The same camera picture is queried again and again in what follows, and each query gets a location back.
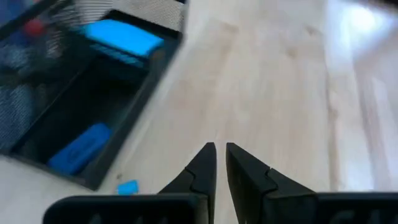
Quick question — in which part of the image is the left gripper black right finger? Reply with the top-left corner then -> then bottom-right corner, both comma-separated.
226,142 -> 318,224

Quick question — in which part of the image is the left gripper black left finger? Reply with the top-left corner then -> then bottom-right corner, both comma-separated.
157,142 -> 218,224

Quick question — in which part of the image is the blue eraser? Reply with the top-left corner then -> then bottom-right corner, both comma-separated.
47,123 -> 113,176

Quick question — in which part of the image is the blue sticky note pad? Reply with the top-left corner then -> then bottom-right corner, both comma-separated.
81,19 -> 165,68

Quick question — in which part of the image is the black mesh desk organizer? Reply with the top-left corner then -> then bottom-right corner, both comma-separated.
0,0 -> 189,192

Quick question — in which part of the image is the small blue scrap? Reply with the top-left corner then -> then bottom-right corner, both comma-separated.
116,179 -> 140,196

